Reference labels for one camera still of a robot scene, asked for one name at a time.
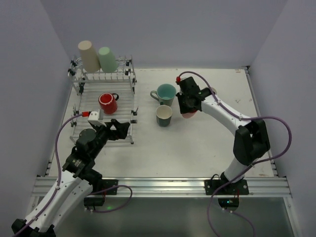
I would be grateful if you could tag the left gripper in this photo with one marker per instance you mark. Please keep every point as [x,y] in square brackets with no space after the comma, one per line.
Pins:
[108,130]

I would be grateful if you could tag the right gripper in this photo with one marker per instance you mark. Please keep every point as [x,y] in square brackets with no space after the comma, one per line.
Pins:
[185,102]

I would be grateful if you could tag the pink tumbler cup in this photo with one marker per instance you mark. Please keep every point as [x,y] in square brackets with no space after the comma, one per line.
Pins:
[188,115]

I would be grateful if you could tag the red mug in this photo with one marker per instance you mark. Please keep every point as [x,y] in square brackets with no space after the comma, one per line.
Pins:
[108,102]

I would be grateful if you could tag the sage green mug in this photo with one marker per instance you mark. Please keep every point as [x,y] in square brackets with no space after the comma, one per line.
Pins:
[165,94]

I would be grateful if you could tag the dark green mug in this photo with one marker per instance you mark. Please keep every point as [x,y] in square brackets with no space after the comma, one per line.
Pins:
[163,115]

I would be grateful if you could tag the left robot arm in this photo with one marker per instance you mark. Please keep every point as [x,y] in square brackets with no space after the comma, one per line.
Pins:
[75,181]

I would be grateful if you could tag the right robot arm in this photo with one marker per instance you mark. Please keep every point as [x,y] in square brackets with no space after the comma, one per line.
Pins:
[251,140]

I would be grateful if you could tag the metal dish rack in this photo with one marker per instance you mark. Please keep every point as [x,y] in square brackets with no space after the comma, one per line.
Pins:
[87,87]

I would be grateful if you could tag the light green tumbler cup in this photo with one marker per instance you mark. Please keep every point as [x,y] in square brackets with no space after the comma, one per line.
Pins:
[107,60]

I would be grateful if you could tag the beige tumbler cup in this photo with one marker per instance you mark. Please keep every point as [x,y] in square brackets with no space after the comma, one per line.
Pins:
[89,56]

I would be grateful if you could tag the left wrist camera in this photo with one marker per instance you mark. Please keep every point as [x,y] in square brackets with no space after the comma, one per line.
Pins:
[96,118]

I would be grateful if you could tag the aluminium rail frame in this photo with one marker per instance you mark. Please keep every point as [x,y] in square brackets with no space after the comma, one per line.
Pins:
[166,168]

